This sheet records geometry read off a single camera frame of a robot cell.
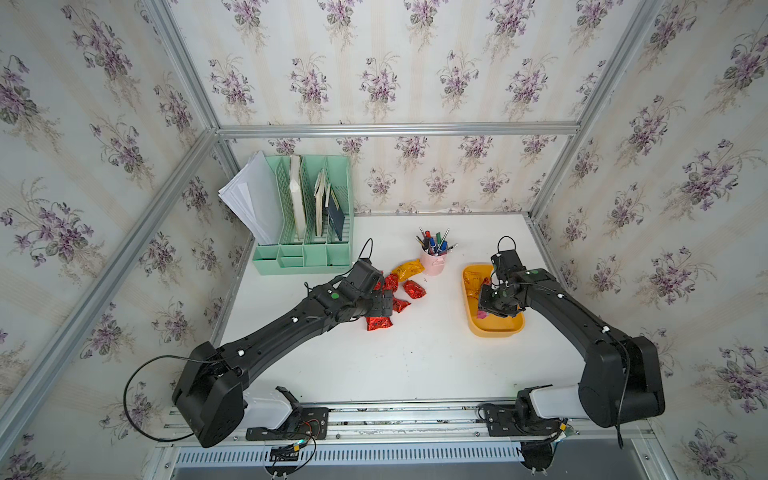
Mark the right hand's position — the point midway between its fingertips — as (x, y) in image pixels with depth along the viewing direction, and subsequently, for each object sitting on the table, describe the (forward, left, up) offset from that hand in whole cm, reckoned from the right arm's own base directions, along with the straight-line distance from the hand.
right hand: (486, 305), depth 87 cm
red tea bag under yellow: (+10, +28, -4) cm, 30 cm away
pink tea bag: (-4, +2, +2) cm, 4 cm away
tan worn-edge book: (+32, +53, +13) cm, 63 cm away
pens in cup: (+21, +13, +3) cm, 25 cm away
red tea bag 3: (-4, +33, -4) cm, 33 cm away
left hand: (-3, +30, +6) cm, 31 cm away
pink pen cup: (+15, +14, -1) cm, 21 cm away
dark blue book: (+35, +49, +4) cm, 61 cm away
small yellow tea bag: (+10, +2, -3) cm, 10 cm away
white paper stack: (+29, +73, +16) cm, 80 cm away
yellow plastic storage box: (-3, -3, -7) cm, 8 cm away
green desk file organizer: (+19, +51, -1) cm, 55 cm away
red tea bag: (+8, +21, -4) cm, 23 cm away
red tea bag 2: (+1, +26, -3) cm, 26 cm away
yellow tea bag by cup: (+15, +22, -4) cm, 27 cm away
